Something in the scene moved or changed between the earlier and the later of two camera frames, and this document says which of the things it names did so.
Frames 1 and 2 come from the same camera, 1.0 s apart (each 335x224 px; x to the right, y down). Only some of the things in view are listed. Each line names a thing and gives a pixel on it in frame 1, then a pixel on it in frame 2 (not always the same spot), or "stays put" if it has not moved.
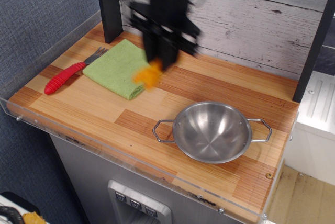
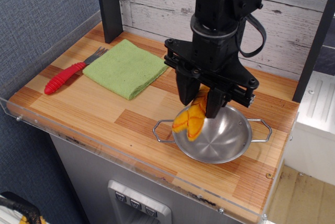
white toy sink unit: x=311 y=150 stays put
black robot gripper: x=166 y=30 to x=211 y=58
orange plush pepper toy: x=147 y=75 to x=192 y=119
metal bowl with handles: x=212 y=132 stays put
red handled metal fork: x=61 y=78 stays put
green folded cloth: x=114 y=70 stays put
